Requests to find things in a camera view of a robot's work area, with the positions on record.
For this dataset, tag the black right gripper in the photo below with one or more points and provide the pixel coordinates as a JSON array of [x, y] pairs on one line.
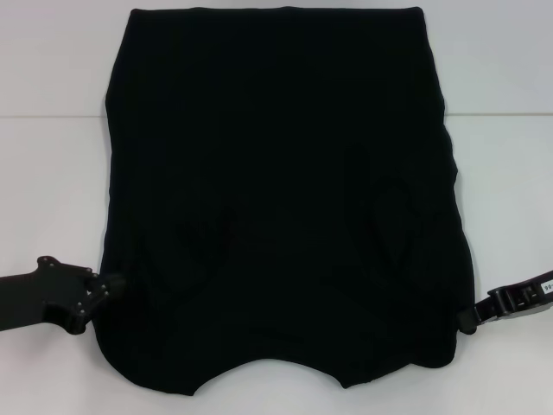
[[533, 294]]

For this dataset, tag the black shirt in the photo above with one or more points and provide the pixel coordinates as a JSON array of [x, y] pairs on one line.
[[276, 173]]

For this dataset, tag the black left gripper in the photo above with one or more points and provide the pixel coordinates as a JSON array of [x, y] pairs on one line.
[[43, 294]]

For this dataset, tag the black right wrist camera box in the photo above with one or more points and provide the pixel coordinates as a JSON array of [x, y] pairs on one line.
[[548, 289]]

